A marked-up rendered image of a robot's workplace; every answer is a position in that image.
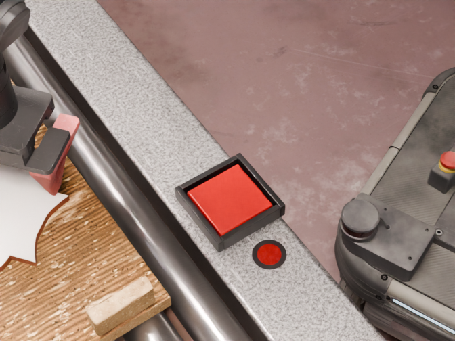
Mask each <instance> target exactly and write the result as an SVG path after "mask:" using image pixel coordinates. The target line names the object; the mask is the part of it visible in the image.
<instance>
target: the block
mask: <svg viewBox="0 0 455 341"><path fill-rule="evenodd" d="M155 301H156V299H155V297H154V288H153V287H152V284H151V283H150V281H149V279H148V278H147V277H146V276H144V277H142V278H140V279H138V280H137V281H135V282H133V283H132V284H130V285H128V286H127V287H125V288H123V289H122V290H121V291H119V292H117V293H116V294H115V295H114V296H112V297H110V298H109V299H107V300H105V301H103V302H102V303H100V304H98V305H95V306H93V307H91V308H90V309H87V312H86V313H87V317H88V320H89V322H90V324H91V326H92V328H93V329H94V330H95V332H96V334H97V335H99V336H101V335H103V334H105V333H106V332H108V331H110V330H111V329H113V328H114V327H116V326H117V325H119V324H120V323H122V322H124V321H126V320H128V319H130V318H132V317H134V316H136V315H137V314H138V313H140V312H141V311H143V310H144V309H146V308H147V307H149V306H150V305H151V304H153V303H154V302H155Z"/></svg>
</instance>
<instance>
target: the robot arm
mask: <svg viewBox="0 0 455 341"><path fill-rule="evenodd" d="M24 1H25V0H0V164H2V165H6V166H10V167H14V168H19V169H22V170H26V171H29V174H30V176H31V177H32V178H34V179H35V180H36V181H37V182H38V183H39V184H40V185H41V186H42V187H43V188H44V189H45V190H46V191H48V192H49V193H50V194H51V195H53V196H55V195H56V194H57V192H58V190H59V188H60V186H61V183H62V176H63V172H64V165H65V160H66V156H67V154H68V151H69V149H70V147H71V144H72V141H73V139H74V136H75V135H76V133H77V130H78V127H79V125H80V122H79V119H78V118H77V117H76V116H71V115H67V114H61V113H60V114H59V116H58V117H57V119H56V121H55V123H54V125H53V127H49V128H48V129H47V131H46V133H45V135H44V137H43V139H42V140H41V142H40V144H39V146H38V148H37V149H35V147H34V146H35V141H36V140H35V136H36V134H37V132H38V130H39V128H40V127H41V125H42V123H43V121H44V120H49V117H50V116H51V114H52V112H53V110H54V108H55V105H54V102H53V97H52V94H50V93H46V92H43V91H37V90H34V89H28V88H24V87H19V86H15V85H12V82H11V79H10V77H9V72H8V70H7V66H6V63H5V60H4V57H3V53H2V52H3V51H4V50H6V49H7V48H8V47H9V46H10V45H11V44H12V43H13V42H14V41H15V40H16V39H17V38H19V37H20V36H21V35H22V34H23V33H24V32H26V31H27V29H28V23H29V20H30V9H29V8H28V7H27V6H26V4H25V2H24Z"/></svg>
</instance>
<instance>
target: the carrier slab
mask: <svg viewBox="0 0 455 341"><path fill-rule="evenodd" d="M46 131H47V127H46V126H45V125H44V124H43V123H42V125H41V127H40V128H39V130H38V132H37V134H36V136H35V140H36V141H35V146H34V147H35V149H37V148H38V146H39V144H40V142H41V140H42V139H43V137H44V135H45V133H46ZM58 193H60V194H65V195H68V196H69V198H70V200H69V201H68V202H67V203H65V204H64V205H63V206H61V207H60V208H59V209H58V210H56V211H55V212H54V213H53V214H52V215H51V216H50V218H49V219H48V221H47V223H46V225H45V227H44V229H43V231H42V233H41V234H40V236H39V239H38V242H37V266H34V265H30V264H26V263H21V262H19V261H16V260H11V262H10V263H9V264H8V266H6V268H4V270H2V272H0V341H113V340H116V339H117V338H118V337H120V336H122V335H123V334H125V333H127V332H128V331H130V330H131V329H133V328H135V327H137V326H138V325H140V324H141V323H143V322H145V321H146V320H148V319H149V318H151V317H153V316H155V315H156V314H158V313H159V312H161V311H163V310H165V309H166V308H167V307H169V306H171V297H170V296H169V294H168V293H167V291H166V290H165V289H164V288H163V286H162V285H161V283H160V282H159V280H158V279H157V278H156V276H155V275H154V274H153V272H152V271H151V270H150V268H149V267H148V265H147V264H146V263H145V261H144V260H143V258H142V257H141V256H140V255H139V253H138V252H137V250H136V249H135V248H134V247H133V245H132V243H131V242H130V241H129V240H128V238H127V237H126V235H125V234H124V233H123V231H122V230H121V228H120V227H119V226H118V225H117V223H116V222H115V220H114V219H113V218H112V216H111V215H110V213H109V212H108V211H107V210H106V208H105V207H104V205H103V204H102V203H101V202H100V200H99V198H98V197H97V196H96V195H95V193H94V192H93V190H92V189H91V188H90V186H89V185H88V184H87V182H86V181H85V180H84V178H83V177H82V175H81V174H80V172H79V171H78V170H77V168H76V167H75V166H74V164H73V163H72V162H71V160H70V159H69V157H68V156H66V160H65V165H64V172H63V176H62V183H61V186H60V188H59V190H58ZM144 276H146V277H147V278H148V279H149V281H150V283H151V284H152V287H153V288H154V297H155V299H156V301H155V302H154V303H153V304H151V305H150V306H149V307H147V308H146V309H144V310H143V311H141V312H140V313H138V314H137V315H136V316H134V317H132V318H130V319H128V320H126V321H124V322H122V323H120V324H119V325H117V326H116V327H114V328H113V329H111V330H110V331H108V332H106V333H105V334H103V335H101V336H99V335H97V334H96V332H95V330H94V329H93V328H92V326H91V324H90V322H89V320H88V317H87V313H86V312H87V309H90V308H91V307H93V306H95V305H98V304H100V303H102V302H103V301H105V300H107V299H109V298H110V297H112V296H114V295H115V294H116V293H117V292H119V291H121V290H122V289H123V288H125V287H127V286H128V285H130V284H132V283H133V282H135V281H137V280H138V279H140V278H142V277H144Z"/></svg>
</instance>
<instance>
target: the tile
mask: <svg viewBox="0 0 455 341"><path fill-rule="evenodd" d="M69 200H70V198H69V196H68V195H65V194H60V193H57V194H56V195H55V196H53V195H51V194H50V193H49V192H48V191H46V190H45V189H44V188H43V187H42V186H41V185H40V184H39V183H38V182H37V181H36V180H35V179H34V178H32V177H31V176H30V174H29V171H28V170H22V169H19V168H14V167H10V166H6V165H2V164H0V272H2V270H4V268H6V266H8V264H9V263H10V262H11V260H16V261H19V262H21V263H26V264H30V265H34V266H37V242H38V239H39V236H40V234H41V233H42V231H43V229H44V227H45V225H46V223H47V221H48V219H49V218H50V216H51V215H52V214H53V213H54V212H55V211H56V210H58V209H59V208H60V207H61V206H63V205H64V204H65V203H67V202H68V201H69Z"/></svg>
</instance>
